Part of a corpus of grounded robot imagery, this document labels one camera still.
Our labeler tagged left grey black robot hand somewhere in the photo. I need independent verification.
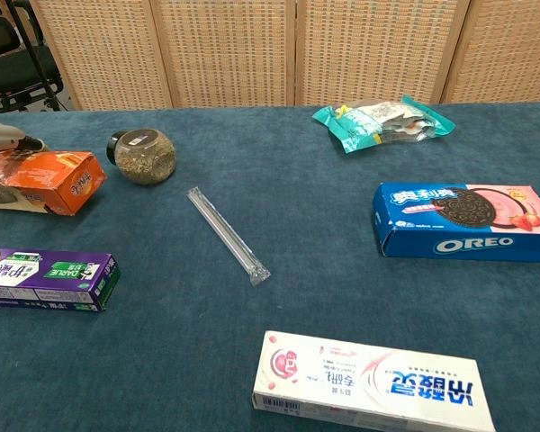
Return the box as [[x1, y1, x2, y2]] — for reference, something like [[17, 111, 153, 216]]
[[0, 118, 51, 213]]

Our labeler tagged orange snack box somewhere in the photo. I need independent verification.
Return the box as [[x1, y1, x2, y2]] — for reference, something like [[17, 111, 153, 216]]
[[0, 150, 108, 217]]

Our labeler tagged purple toothpaste box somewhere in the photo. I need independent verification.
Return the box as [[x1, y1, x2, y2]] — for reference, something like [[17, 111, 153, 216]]
[[0, 247, 122, 313]]

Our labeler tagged white pink toothpaste box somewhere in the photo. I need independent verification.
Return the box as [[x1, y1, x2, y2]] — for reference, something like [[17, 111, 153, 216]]
[[251, 330, 497, 432]]

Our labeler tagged blue pink Oreo box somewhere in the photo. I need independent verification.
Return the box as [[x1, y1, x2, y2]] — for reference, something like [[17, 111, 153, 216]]
[[371, 181, 540, 265]]

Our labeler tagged black office chair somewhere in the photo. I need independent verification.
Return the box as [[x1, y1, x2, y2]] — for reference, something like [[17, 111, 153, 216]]
[[0, 0, 65, 113]]

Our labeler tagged wicker screen panel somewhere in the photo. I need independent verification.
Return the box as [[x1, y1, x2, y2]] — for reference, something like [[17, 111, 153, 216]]
[[150, 0, 297, 109], [294, 0, 472, 107], [29, 0, 173, 112], [440, 0, 540, 105]]

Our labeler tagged round glass jar black lid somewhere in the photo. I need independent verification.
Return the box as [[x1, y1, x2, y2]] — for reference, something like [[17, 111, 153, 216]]
[[106, 128, 177, 186]]

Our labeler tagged clear wrapped straw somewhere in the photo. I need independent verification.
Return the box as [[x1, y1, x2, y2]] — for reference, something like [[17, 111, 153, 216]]
[[186, 186, 272, 287]]

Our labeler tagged blue table cloth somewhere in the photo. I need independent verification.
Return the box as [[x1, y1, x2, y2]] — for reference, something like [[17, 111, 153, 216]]
[[0, 101, 540, 432]]

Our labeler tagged teal snack bag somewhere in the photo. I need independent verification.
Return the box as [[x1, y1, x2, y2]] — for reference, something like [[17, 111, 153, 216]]
[[311, 94, 457, 155]]

